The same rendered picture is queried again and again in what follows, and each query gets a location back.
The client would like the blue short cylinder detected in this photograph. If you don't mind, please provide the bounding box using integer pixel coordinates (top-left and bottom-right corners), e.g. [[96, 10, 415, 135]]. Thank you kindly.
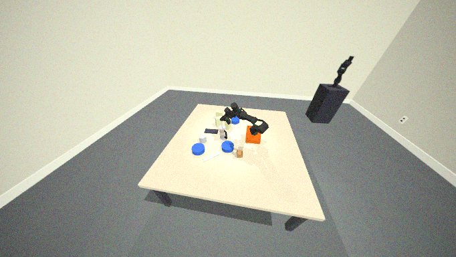
[[231, 116, 239, 124], [221, 141, 234, 153], [191, 143, 205, 155]]

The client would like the glass french press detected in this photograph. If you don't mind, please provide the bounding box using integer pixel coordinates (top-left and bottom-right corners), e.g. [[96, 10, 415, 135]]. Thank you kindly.
[[219, 121, 227, 140]]

